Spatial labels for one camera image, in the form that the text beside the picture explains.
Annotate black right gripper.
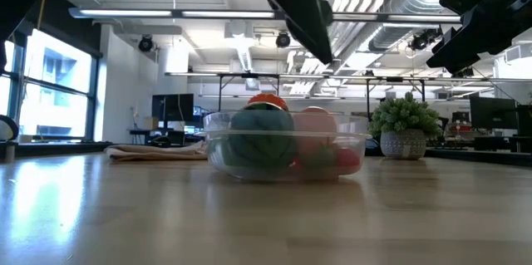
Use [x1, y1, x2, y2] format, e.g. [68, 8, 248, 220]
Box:
[426, 0, 532, 75]

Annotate orange toy fruit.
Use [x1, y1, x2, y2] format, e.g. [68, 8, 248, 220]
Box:
[247, 92, 290, 112]

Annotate toy peach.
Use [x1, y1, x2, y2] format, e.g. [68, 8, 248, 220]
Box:
[293, 106, 338, 158]

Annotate green striped toy watermelon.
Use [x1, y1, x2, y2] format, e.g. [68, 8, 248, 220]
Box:
[224, 105, 298, 170]

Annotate clear plastic tupperware container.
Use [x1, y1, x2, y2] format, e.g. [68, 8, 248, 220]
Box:
[202, 110, 370, 183]

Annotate cherry tomato with green leaf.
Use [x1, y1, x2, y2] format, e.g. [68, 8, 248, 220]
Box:
[302, 144, 362, 176]

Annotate black ceiling spotlight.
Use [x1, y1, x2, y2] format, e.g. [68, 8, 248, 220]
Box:
[409, 27, 440, 52]
[275, 31, 292, 49]
[137, 34, 155, 53]

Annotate long ceiling light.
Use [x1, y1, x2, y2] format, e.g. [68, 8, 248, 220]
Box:
[332, 12, 461, 24]
[68, 6, 278, 21]

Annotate black computer monitor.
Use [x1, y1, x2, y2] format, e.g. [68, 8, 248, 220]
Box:
[151, 93, 195, 123]
[469, 96, 519, 130]

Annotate green succulent in patterned pot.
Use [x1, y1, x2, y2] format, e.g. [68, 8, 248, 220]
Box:
[367, 91, 444, 161]

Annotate dark office desk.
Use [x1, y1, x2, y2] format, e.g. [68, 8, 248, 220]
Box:
[128, 129, 188, 146]

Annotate pink folded cloth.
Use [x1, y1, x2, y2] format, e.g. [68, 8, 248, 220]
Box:
[104, 140, 209, 162]

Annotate large window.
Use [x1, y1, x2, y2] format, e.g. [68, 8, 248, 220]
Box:
[0, 27, 101, 141]

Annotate round black white object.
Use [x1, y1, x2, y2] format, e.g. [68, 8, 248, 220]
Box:
[0, 114, 20, 162]

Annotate silver ventilation duct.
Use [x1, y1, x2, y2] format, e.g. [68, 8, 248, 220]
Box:
[367, 0, 450, 50]

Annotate black metal rack frame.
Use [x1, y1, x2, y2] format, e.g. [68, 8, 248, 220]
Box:
[218, 72, 427, 112]

